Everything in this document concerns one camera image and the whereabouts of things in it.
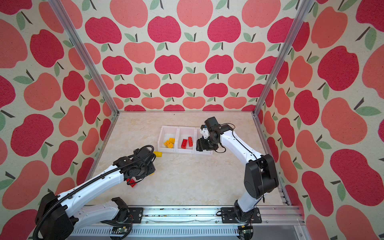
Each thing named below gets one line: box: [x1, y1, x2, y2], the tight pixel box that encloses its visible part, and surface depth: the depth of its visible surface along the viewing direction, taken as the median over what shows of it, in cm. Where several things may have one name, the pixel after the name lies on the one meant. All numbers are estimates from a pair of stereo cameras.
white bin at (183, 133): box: [175, 126, 196, 154], surface depth 102 cm
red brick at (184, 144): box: [181, 139, 188, 149], surface depth 103 cm
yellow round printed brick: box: [163, 140, 174, 149], surface depth 100 cm
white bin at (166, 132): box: [157, 125, 179, 153], surface depth 100 cm
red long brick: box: [188, 136, 193, 147], surface depth 103 cm
